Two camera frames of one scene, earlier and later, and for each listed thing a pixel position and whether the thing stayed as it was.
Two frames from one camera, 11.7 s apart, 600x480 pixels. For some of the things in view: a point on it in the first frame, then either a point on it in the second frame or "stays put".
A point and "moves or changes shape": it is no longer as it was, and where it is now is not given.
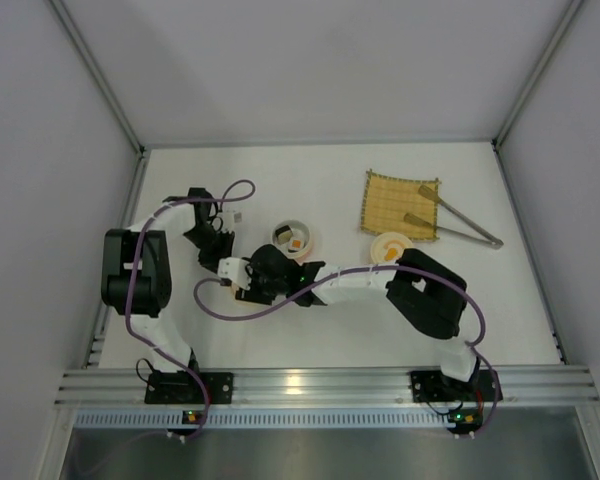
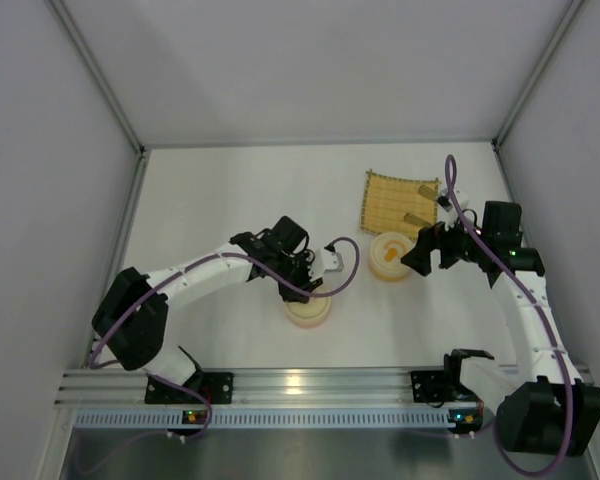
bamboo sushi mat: [386, 201] stays put
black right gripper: [259, 288] -> [440, 246]
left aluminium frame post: [100, 79] stays put
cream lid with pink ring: [234, 288] -> [311, 314]
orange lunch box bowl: [374, 257] moves or changes shape
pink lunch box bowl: [293, 238] moves or changes shape
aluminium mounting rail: [572, 386] stays put
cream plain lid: [387, 248] stays put
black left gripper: [216, 245] -> [296, 279]
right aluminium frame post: [569, 15] stays put
